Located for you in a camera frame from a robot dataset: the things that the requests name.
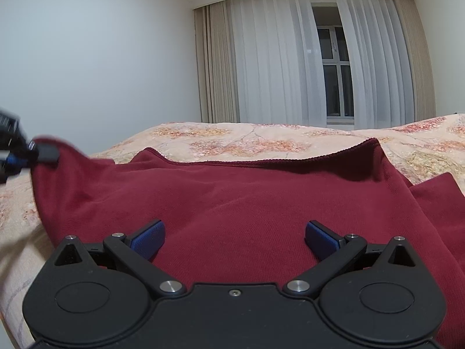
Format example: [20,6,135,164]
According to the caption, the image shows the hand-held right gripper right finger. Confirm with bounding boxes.
[283,220,415,297]

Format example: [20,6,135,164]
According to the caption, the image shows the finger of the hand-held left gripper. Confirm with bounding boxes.
[29,139,61,165]

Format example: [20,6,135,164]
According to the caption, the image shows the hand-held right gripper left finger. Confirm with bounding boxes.
[54,220,188,297]

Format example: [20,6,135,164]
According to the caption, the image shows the dark red garment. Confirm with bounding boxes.
[31,137,465,349]

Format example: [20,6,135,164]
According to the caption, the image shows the floral bedspread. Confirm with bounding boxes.
[0,113,465,349]

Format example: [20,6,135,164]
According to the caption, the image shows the white framed window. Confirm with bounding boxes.
[311,2,355,127]

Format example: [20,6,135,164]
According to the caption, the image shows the sheer white curtain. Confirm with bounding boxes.
[227,0,328,127]
[333,0,415,131]

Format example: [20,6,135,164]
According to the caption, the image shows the beige pleated curtain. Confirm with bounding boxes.
[194,1,241,124]
[391,0,437,123]

